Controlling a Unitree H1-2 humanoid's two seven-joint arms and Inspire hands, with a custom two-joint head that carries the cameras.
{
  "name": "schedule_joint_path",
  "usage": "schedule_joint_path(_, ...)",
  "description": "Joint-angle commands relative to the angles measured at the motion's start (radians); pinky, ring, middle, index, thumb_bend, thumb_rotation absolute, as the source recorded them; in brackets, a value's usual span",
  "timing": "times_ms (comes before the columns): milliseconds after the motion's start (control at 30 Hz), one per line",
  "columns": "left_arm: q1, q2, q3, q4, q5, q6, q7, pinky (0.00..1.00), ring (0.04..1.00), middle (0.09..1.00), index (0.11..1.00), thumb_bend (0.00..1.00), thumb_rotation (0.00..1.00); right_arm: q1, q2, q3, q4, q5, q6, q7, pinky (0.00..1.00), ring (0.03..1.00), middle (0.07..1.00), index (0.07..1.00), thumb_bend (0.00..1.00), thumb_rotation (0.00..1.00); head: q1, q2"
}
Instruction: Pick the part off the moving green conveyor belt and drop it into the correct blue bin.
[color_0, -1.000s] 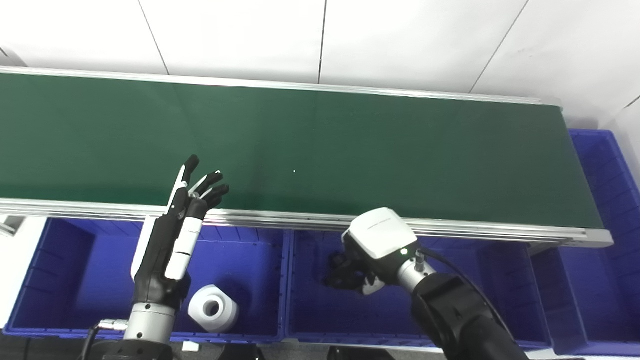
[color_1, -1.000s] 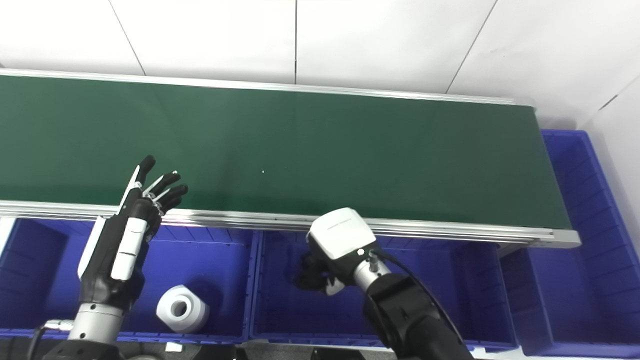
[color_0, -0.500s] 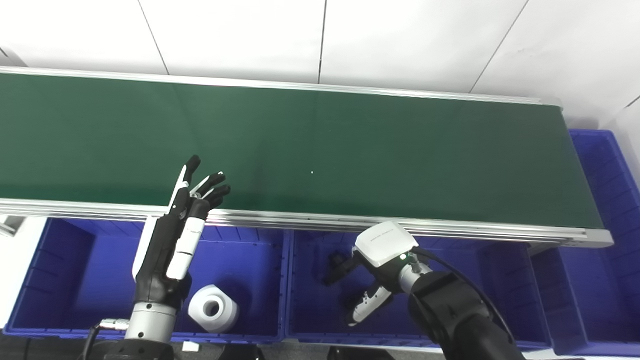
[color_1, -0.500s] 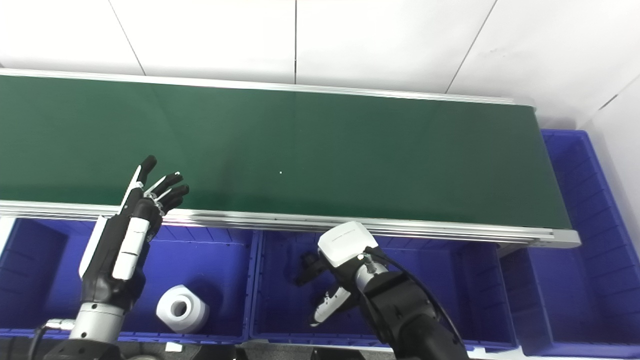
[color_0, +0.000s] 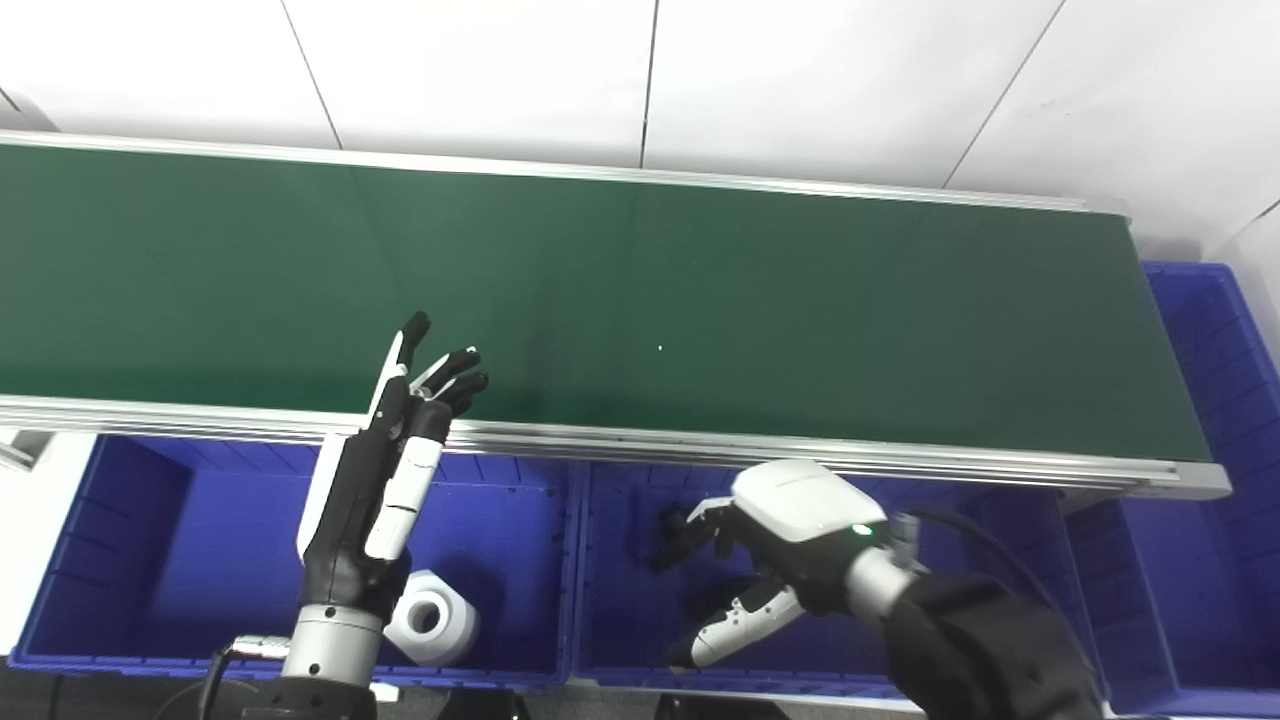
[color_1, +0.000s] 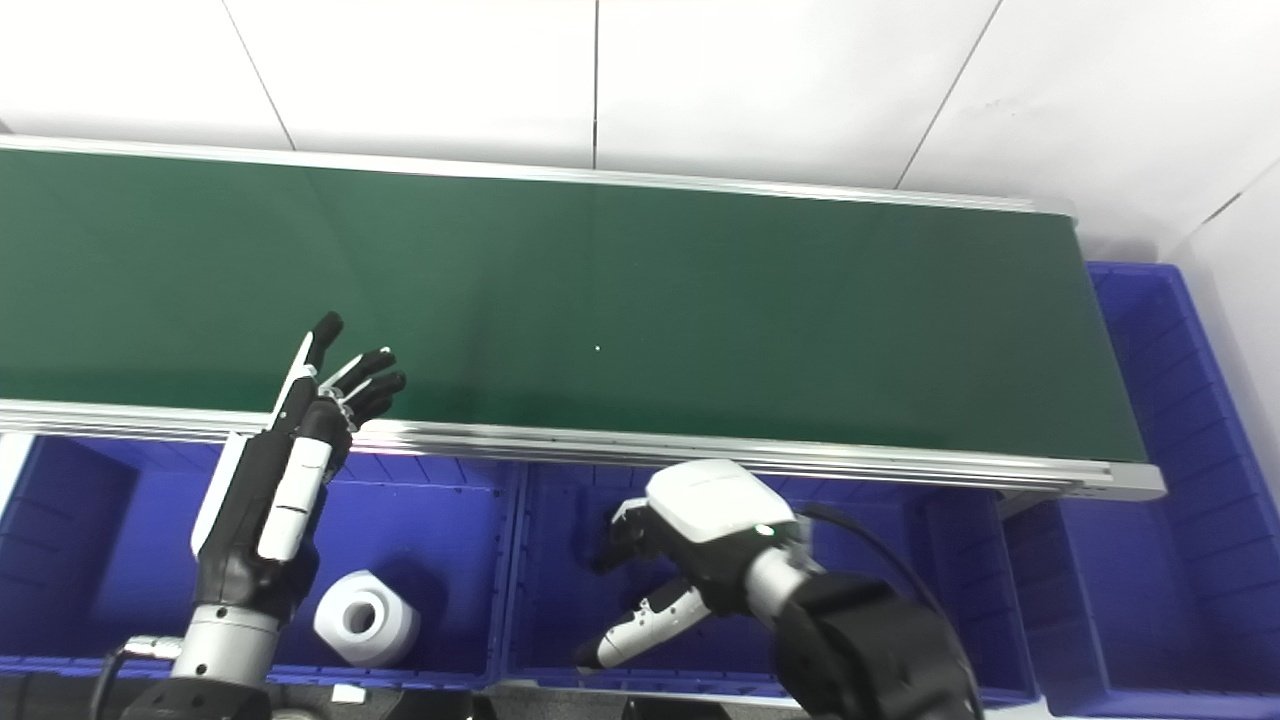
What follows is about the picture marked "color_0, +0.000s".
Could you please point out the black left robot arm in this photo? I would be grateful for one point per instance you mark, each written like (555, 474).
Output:
(310, 700)

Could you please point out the black T-shaped part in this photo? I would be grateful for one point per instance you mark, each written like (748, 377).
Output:
(675, 540)

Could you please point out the green conveyor belt aluminium frame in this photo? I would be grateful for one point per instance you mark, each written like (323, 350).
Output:
(640, 300)

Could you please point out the blue plastic bin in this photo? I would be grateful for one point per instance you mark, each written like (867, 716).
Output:
(620, 600)
(200, 560)
(1210, 560)

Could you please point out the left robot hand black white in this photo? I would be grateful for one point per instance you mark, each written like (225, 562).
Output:
(350, 540)

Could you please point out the white cylindrical part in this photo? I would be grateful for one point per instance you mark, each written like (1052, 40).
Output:
(435, 620)

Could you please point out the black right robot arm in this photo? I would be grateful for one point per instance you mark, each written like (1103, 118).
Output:
(980, 650)

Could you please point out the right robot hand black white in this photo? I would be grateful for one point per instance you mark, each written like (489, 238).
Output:
(810, 520)

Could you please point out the grey conveyor support bracket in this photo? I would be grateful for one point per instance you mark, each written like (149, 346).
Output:
(20, 452)

